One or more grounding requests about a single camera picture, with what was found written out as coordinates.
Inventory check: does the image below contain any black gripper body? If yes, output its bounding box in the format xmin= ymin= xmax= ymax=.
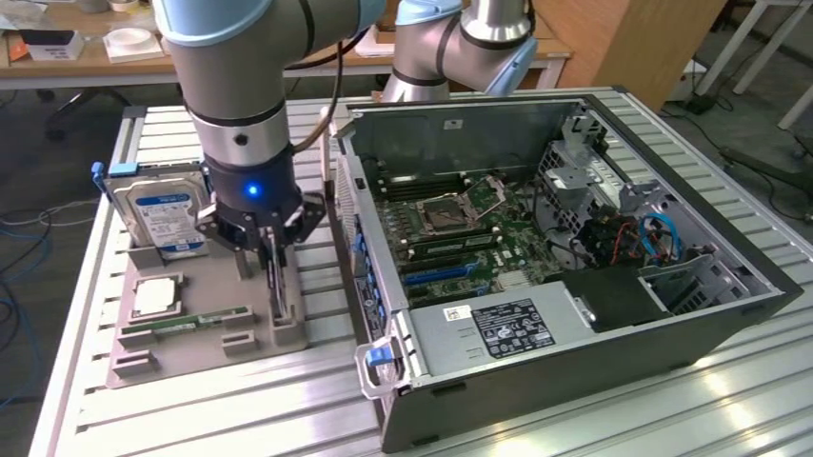
xmin=201 ymin=144 xmax=305 ymax=252

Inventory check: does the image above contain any black graphics card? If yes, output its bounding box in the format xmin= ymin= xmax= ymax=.
xmin=256 ymin=227 xmax=300 ymax=328

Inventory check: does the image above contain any hard disk with blue caddy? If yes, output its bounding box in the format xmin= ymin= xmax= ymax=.
xmin=90 ymin=155 xmax=217 ymax=262

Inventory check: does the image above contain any grey parts rack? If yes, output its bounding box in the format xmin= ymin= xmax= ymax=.
xmin=104 ymin=189 xmax=312 ymax=390

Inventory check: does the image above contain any black RAM slot bank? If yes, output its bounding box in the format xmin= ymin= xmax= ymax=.
xmin=373 ymin=169 xmax=475 ymax=204
xmin=396 ymin=223 xmax=503 ymax=261

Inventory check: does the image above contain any silver CPU chip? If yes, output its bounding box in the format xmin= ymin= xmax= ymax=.
xmin=132 ymin=279 xmax=182 ymax=315

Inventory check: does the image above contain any green RAM stick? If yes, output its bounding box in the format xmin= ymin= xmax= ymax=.
xmin=120 ymin=307 xmax=253 ymax=337

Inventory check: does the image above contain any CPU socket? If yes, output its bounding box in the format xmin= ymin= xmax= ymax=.
xmin=417 ymin=194 xmax=477 ymax=229

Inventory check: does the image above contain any long black expansion slot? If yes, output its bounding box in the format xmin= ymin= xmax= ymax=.
xmin=393 ymin=254 xmax=471 ymax=275

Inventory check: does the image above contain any labelled RAM stick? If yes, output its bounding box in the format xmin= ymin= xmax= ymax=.
xmin=405 ymin=228 xmax=500 ymax=256

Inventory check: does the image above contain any blue expansion slot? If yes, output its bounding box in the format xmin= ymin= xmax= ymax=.
xmin=403 ymin=264 xmax=479 ymax=288

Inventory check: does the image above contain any metal socket cover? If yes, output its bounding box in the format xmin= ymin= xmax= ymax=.
xmin=461 ymin=174 xmax=509 ymax=218

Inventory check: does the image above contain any black chair base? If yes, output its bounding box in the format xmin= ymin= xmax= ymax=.
xmin=37 ymin=85 xmax=128 ymax=140

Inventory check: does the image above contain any green motherboard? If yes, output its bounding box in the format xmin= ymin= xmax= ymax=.
xmin=371 ymin=156 xmax=566 ymax=308

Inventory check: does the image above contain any grey power supply unit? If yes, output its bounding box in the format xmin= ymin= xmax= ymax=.
xmin=405 ymin=280 xmax=598 ymax=377

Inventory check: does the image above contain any wooden desk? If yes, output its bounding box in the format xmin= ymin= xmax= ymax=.
xmin=0 ymin=0 xmax=572 ymax=91

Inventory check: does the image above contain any white square tray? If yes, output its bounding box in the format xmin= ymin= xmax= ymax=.
xmin=102 ymin=27 xmax=165 ymax=64

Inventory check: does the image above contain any white paper stack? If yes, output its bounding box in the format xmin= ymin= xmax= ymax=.
xmin=353 ymin=23 xmax=399 ymax=58

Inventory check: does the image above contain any metal drive cage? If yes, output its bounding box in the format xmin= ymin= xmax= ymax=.
xmin=536 ymin=107 xmax=636 ymax=234

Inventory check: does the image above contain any white box black lid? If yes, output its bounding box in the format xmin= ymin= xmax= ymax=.
xmin=16 ymin=29 xmax=85 ymax=62

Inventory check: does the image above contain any black open PC case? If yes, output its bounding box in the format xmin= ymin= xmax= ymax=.
xmin=316 ymin=92 xmax=806 ymax=454

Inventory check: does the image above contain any grey disk bay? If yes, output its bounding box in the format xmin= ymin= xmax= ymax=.
xmin=636 ymin=254 xmax=754 ymax=318

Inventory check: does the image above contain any wooden cabinet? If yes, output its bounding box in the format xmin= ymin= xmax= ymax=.
xmin=538 ymin=0 xmax=728 ymax=104

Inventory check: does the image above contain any black floor box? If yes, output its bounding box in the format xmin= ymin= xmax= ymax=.
xmin=678 ymin=92 xmax=719 ymax=115

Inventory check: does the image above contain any black floor stand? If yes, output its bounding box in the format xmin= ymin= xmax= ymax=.
xmin=716 ymin=145 xmax=813 ymax=191

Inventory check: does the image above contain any grey floor cable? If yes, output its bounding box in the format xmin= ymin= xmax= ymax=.
xmin=0 ymin=197 xmax=96 ymax=228

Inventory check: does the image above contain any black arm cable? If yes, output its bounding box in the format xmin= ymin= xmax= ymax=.
xmin=281 ymin=28 xmax=381 ymax=153

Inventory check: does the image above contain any blue floor cable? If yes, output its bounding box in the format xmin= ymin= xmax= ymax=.
xmin=0 ymin=223 xmax=52 ymax=410

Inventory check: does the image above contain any orange wire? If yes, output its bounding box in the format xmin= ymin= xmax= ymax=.
xmin=595 ymin=216 xmax=642 ymax=261

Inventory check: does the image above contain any blue wire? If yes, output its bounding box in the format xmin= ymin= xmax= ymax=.
xmin=640 ymin=213 xmax=684 ymax=263

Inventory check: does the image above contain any white table frame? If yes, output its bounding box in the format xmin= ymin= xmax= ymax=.
xmin=695 ymin=0 xmax=813 ymax=130

